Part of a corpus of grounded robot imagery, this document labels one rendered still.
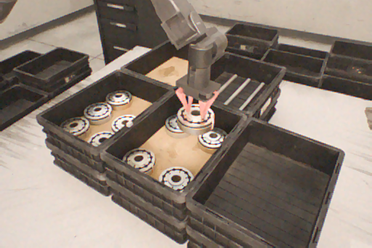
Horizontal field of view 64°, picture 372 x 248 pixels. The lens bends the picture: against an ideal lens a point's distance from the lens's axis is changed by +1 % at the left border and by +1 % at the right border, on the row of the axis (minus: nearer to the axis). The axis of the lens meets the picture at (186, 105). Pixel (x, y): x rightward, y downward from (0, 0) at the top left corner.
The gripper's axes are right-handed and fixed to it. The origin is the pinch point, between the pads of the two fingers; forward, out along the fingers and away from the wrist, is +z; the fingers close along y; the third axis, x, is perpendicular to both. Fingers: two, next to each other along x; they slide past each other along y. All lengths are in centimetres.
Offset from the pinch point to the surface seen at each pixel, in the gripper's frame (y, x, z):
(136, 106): 37.2, -15.2, 21.8
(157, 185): -0.6, 17.4, 13.3
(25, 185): 50, 29, 38
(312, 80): -8, -125, 40
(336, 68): -15, -168, 46
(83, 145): 27.2, 18.2, 13.9
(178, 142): 10.8, -7.8, 21.8
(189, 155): 3.9, -4.9, 21.9
